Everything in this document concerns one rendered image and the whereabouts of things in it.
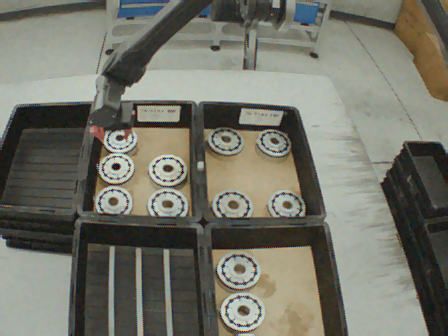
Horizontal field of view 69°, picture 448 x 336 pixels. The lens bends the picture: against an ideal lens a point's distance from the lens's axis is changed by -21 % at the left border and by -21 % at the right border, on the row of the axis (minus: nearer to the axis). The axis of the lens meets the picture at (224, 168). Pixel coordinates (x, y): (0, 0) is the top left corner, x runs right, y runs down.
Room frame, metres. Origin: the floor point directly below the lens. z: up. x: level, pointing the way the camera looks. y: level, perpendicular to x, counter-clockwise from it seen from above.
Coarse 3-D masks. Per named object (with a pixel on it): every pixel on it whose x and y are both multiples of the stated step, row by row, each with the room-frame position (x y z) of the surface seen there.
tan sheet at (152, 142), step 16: (144, 128) 0.82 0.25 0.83; (160, 128) 0.83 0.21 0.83; (176, 128) 0.84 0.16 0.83; (144, 144) 0.76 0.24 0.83; (160, 144) 0.77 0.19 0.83; (176, 144) 0.78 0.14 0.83; (144, 160) 0.70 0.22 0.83; (144, 176) 0.65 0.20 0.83; (96, 192) 0.56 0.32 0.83; (128, 192) 0.58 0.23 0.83; (144, 192) 0.60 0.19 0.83; (144, 208) 0.55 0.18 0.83
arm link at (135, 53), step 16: (176, 0) 0.61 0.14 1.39; (192, 0) 0.59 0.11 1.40; (208, 0) 0.60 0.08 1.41; (160, 16) 0.61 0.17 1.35; (176, 16) 0.60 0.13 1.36; (192, 16) 0.60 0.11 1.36; (144, 32) 0.62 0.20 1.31; (160, 32) 0.60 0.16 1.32; (176, 32) 0.61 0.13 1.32; (128, 48) 0.61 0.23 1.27; (144, 48) 0.60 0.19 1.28; (112, 64) 0.61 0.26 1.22; (128, 64) 0.62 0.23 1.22; (144, 64) 0.61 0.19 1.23; (128, 80) 0.62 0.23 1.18
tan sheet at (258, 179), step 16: (208, 160) 0.75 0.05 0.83; (240, 160) 0.77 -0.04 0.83; (256, 160) 0.78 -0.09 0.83; (288, 160) 0.81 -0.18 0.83; (208, 176) 0.69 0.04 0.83; (224, 176) 0.70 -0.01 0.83; (240, 176) 0.71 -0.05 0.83; (256, 176) 0.72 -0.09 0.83; (272, 176) 0.74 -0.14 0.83; (288, 176) 0.75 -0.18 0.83; (208, 192) 0.64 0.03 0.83; (256, 192) 0.67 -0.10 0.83; (272, 192) 0.68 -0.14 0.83; (256, 208) 0.62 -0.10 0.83
